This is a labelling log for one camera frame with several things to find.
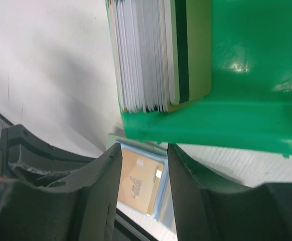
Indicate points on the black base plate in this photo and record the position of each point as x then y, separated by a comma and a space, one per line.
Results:
125, 229

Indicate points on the sage green card holder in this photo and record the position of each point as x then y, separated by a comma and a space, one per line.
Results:
162, 222

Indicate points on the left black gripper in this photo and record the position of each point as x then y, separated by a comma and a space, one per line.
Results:
34, 160

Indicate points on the green plastic bin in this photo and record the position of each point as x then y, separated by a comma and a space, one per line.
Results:
235, 76

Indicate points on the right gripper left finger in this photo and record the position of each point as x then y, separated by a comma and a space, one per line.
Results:
80, 206

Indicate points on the stack of white cards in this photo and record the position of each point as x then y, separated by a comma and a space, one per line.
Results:
144, 44

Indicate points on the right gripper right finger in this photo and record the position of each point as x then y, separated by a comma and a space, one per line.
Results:
208, 206

